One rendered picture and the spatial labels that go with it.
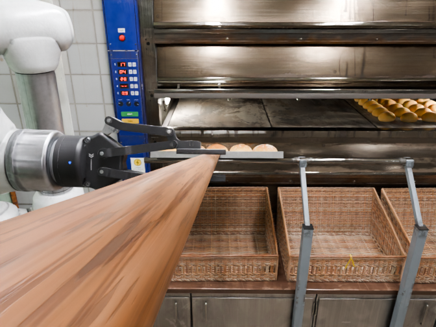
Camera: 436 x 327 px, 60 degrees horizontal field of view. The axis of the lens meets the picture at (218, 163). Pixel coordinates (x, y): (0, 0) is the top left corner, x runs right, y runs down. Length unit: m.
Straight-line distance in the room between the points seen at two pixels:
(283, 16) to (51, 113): 1.21
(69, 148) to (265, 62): 1.53
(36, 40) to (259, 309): 1.50
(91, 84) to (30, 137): 1.53
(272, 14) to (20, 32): 1.21
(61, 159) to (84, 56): 1.55
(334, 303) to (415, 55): 1.29
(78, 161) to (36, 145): 0.06
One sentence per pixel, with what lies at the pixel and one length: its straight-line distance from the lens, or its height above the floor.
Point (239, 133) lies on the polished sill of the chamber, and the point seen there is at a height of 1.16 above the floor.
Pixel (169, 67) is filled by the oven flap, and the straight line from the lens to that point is 1.98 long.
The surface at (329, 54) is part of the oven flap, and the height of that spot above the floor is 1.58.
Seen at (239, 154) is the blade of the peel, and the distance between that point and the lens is 1.56.
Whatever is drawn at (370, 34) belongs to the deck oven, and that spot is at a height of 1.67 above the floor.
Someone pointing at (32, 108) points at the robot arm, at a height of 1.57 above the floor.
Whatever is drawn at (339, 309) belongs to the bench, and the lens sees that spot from 2.06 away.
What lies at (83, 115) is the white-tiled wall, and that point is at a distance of 2.16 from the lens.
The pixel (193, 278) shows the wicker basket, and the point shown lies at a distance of 1.91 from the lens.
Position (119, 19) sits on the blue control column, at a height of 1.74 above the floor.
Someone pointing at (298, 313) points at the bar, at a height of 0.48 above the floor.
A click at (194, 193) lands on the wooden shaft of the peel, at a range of 0.16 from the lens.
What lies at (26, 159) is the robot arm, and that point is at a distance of 0.56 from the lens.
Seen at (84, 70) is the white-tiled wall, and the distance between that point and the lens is 2.09.
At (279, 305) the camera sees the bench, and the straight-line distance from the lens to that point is 1.98.
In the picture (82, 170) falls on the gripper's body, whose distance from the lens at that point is 0.56.
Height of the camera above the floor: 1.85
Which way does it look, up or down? 24 degrees down
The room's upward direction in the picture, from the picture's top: straight up
